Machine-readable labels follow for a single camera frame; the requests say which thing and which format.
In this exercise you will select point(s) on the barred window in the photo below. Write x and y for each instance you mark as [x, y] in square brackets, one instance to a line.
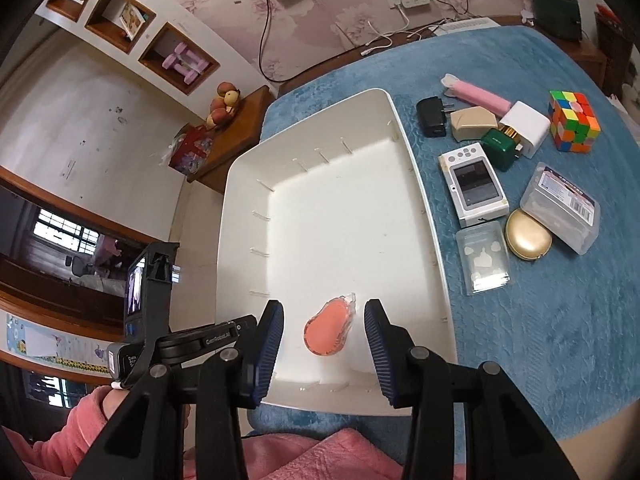
[60, 230]

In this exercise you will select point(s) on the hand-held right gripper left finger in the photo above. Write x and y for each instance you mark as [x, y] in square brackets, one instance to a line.
[267, 345]

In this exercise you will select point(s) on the person's left hand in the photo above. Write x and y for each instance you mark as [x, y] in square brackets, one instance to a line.
[113, 400]

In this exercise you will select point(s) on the dark green heater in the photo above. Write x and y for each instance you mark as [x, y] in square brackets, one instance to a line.
[555, 7]

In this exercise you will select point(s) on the white power adapter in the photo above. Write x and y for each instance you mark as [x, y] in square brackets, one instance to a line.
[525, 122]

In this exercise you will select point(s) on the pink hair roller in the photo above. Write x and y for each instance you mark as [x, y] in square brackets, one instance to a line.
[482, 96]

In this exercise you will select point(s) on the fruit stand with peaches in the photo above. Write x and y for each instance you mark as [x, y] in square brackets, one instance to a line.
[222, 105]

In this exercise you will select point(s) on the wooden cabinet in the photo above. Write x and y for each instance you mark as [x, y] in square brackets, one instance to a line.
[250, 120]

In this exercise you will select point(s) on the wooden door frame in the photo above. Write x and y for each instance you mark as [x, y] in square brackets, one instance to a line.
[75, 200]

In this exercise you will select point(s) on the black charger plug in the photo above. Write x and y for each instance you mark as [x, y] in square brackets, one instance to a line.
[432, 117]

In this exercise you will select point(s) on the green charger plug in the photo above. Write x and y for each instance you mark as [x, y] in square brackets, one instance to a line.
[500, 152]

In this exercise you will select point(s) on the clear plastic card case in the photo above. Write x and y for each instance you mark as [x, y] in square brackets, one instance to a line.
[482, 260]

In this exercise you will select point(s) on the white plastic tray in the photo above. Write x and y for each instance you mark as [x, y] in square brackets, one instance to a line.
[340, 210]

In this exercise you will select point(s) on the beige plastic case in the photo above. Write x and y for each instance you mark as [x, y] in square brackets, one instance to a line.
[470, 122]

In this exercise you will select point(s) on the grey office chair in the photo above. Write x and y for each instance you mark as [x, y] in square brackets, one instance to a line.
[80, 270]

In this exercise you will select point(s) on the clear box with blue label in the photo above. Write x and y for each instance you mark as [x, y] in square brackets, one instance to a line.
[560, 205]

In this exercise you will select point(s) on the white power strip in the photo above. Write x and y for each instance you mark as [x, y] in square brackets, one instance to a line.
[415, 1]

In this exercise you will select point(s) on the wooden side table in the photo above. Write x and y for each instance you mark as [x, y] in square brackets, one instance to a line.
[585, 55]

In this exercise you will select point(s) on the gold round compact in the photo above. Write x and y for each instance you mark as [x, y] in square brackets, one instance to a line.
[527, 235]

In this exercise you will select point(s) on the picture book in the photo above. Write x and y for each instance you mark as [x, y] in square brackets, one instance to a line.
[134, 20]

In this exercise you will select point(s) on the white extension strip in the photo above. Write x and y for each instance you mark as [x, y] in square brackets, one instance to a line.
[467, 25]

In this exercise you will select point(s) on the white wall shelf unit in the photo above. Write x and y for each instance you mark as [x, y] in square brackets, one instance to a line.
[150, 5]

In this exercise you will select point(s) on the wall poster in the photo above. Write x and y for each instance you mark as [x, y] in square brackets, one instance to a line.
[40, 345]

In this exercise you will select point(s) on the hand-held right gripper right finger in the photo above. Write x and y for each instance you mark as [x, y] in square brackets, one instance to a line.
[377, 345]

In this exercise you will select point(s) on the pink dumbbell pair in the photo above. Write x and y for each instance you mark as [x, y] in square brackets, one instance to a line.
[185, 62]

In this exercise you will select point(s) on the white boxed device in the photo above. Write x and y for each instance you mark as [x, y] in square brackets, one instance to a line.
[475, 185]

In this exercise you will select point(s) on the person's left forearm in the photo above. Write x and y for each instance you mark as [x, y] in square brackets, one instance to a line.
[55, 435]

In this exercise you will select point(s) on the colourful puzzle cube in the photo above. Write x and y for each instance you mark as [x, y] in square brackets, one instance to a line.
[572, 122]

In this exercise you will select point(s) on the dark wicker basket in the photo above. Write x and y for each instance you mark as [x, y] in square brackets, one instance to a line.
[615, 50]

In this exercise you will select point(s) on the red gift box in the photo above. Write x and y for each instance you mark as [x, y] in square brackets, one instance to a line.
[192, 150]

